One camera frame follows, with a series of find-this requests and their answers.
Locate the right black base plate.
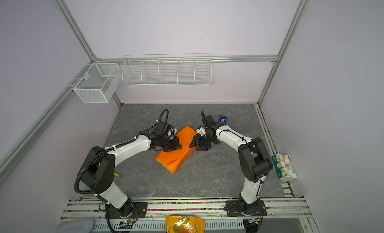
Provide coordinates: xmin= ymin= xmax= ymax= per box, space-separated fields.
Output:
xmin=224 ymin=199 xmax=267 ymax=217

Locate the white mesh square basket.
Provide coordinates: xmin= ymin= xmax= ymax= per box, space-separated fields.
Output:
xmin=74 ymin=63 xmax=122 ymax=103

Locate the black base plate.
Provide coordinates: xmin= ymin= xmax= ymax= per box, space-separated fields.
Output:
xmin=224 ymin=199 xmax=267 ymax=217
xmin=107 ymin=202 xmax=148 ymax=219

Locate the grey cloth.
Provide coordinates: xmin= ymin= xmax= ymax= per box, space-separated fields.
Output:
xmin=55 ymin=219 xmax=95 ymax=233

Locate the blue tape dispenser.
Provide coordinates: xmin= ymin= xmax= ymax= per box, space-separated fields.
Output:
xmin=218 ymin=115 xmax=228 ymax=124

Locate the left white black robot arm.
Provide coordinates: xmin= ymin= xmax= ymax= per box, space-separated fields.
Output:
xmin=74 ymin=109 xmax=182 ymax=217

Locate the aluminium rail frame base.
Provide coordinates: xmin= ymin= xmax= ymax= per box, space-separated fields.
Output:
xmin=60 ymin=198 xmax=312 ymax=222

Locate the white slotted cable duct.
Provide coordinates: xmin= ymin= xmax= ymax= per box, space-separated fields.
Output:
xmin=112 ymin=219 xmax=246 ymax=233

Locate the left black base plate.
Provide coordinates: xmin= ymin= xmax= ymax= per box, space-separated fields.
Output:
xmin=107 ymin=202 xmax=148 ymax=219

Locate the green white tissue pack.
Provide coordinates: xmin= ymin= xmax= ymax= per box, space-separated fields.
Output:
xmin=272 ymin=153 xmax=299 ymax=182

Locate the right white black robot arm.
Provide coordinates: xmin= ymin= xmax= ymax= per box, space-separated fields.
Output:
xmin=190 ymin=111 xmax=274 ymax=215

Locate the white wire long shelf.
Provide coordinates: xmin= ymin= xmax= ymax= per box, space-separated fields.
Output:
xmin=122 ymin=54 xmax=213 ymax=87

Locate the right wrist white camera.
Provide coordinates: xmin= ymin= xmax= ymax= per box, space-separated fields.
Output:
xmin=196 ymin=126 xmax=206 ymax=137

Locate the yellow snack bag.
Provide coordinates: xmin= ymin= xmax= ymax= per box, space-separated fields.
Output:
xmin=165 ymin=216 xmax=205 ymax=233

